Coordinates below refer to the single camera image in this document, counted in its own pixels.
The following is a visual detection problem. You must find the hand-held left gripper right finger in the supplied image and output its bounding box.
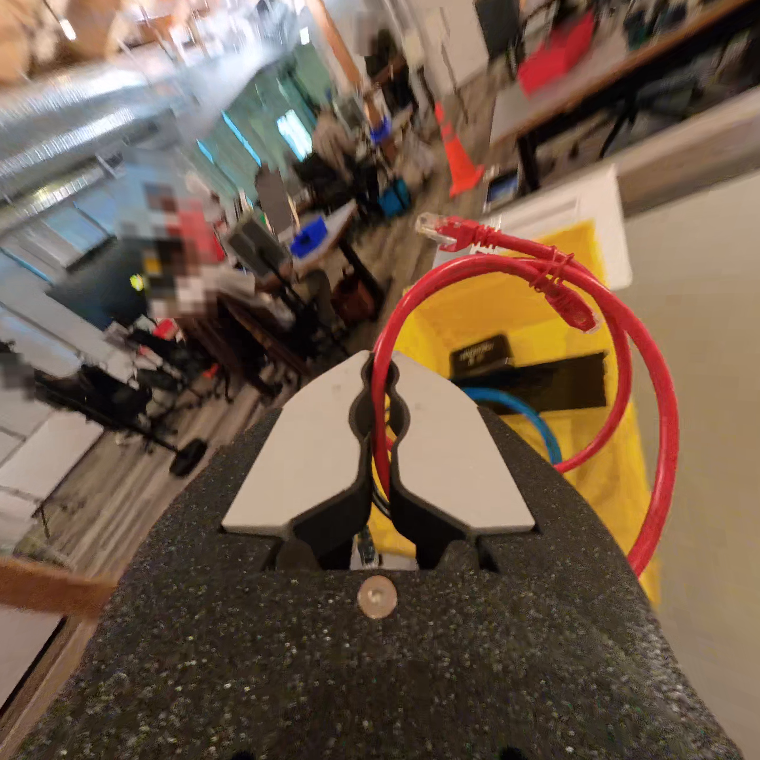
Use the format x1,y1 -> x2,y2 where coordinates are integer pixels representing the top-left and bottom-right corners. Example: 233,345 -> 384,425
386,351 -> 538,569

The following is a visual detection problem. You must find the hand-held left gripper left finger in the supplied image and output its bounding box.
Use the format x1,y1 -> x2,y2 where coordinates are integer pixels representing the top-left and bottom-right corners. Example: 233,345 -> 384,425
221,350 -> 376,571

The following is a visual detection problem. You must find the large yellow plastic bin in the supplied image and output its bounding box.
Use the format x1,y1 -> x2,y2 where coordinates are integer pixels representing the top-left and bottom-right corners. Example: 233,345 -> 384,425
380,220 -> 663,606

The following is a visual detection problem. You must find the red ethernet cable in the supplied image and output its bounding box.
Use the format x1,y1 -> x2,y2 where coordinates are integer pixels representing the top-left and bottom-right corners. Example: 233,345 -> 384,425
371,213 -> 679,580

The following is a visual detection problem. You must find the blue plastic bin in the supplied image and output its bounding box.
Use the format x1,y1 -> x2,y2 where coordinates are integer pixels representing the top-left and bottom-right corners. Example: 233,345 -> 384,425
291,217 -> 329,257

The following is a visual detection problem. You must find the small grey table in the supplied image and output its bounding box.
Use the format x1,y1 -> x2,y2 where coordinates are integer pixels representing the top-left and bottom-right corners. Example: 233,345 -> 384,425
285,202 -> 364,280

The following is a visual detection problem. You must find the long wooden workbench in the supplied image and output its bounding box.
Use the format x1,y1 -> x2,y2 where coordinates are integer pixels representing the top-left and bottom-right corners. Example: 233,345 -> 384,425
487,0 -> 760,191

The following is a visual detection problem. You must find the red plastic bin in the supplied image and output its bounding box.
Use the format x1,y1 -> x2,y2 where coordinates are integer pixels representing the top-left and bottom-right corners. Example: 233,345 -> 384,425
515,11 -> 597,96

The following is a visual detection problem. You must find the blue ethernet cable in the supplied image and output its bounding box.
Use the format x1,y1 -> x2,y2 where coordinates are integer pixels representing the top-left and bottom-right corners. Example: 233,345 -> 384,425
460,386 -> 564,467

